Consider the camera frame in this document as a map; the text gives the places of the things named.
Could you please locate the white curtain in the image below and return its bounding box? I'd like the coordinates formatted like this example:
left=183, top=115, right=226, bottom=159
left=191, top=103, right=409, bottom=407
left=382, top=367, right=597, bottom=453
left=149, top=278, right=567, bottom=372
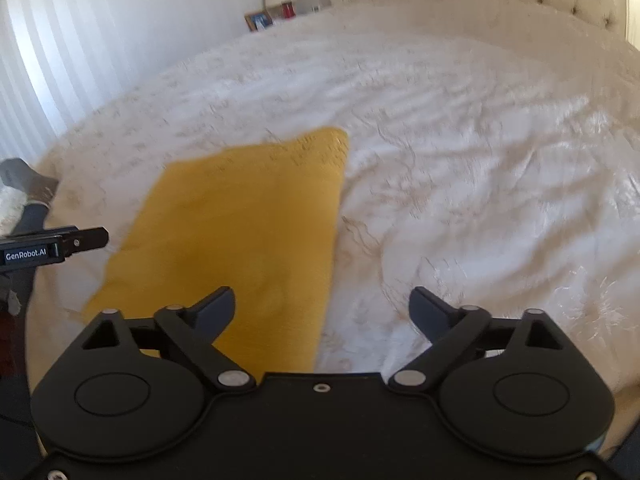
left=0, top=0, right=268, bottom=158

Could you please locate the wooden photo frame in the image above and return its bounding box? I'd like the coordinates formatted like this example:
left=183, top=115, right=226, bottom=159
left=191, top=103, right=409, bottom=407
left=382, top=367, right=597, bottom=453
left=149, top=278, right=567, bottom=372
left=244, top=9, right=274, bottom=32

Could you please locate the white fluffy rug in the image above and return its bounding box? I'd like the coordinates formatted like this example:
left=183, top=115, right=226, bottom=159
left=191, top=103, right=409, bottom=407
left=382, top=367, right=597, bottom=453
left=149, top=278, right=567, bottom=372
left=0, top=182, right=33, bottom=236

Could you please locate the foot in grey sock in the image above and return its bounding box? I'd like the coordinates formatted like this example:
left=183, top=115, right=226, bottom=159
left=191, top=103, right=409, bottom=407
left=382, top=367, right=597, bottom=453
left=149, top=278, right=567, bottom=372
left=0, top=157, right=60, bottom=238

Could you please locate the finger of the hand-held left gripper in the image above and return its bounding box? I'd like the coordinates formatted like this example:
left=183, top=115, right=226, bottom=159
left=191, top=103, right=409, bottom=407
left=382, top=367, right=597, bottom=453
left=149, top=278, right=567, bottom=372
left=60, top=227, right=110, bottom=261

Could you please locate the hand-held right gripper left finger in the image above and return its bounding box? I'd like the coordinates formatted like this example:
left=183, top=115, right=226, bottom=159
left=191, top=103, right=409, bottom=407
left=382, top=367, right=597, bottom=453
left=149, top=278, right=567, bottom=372
left=80, top=286, right=256, bottom=393

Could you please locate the yellow knit sweater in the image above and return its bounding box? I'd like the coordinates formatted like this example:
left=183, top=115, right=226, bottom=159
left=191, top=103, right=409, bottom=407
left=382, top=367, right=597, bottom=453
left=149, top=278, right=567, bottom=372
left=82, top=126, right=350, bottom=373

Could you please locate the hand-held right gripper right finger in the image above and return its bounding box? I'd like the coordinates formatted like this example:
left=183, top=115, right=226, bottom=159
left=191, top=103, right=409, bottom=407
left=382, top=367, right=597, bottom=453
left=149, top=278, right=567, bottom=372
left=389, top=286, right=563, bottom=393

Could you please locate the white bedspread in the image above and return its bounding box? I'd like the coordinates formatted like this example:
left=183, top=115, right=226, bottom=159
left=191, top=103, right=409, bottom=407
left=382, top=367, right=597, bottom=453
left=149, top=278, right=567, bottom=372
left=25, top=0, right=640, bottom=411

